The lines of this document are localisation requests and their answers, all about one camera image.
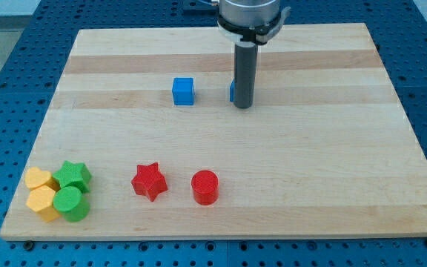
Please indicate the yellow hexagon block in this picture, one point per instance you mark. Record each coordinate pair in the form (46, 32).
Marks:
(40, 201)

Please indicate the green star block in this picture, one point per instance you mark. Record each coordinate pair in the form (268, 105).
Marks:
(73, 174)

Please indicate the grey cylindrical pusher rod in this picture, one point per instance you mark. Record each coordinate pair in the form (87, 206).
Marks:
(244, 76)

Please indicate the yellow heart block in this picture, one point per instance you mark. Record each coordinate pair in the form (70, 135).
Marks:
(34, 178)

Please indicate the blue block behind rod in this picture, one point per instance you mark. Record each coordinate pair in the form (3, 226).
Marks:
(231, 91)

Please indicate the red star block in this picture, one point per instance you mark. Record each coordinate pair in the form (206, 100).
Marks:
(149, 181)

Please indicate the green cylinder block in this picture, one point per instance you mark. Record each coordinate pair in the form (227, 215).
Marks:
(71, 203)

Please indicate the wooden board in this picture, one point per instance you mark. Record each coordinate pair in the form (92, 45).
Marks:
(325, 151)

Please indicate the blue cube block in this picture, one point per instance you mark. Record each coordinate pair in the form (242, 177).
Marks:
(183, 91)

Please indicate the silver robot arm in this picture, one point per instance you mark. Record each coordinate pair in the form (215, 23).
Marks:
(248, 23)

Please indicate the red cylinder block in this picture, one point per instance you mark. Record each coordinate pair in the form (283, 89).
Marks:
(205, 186)

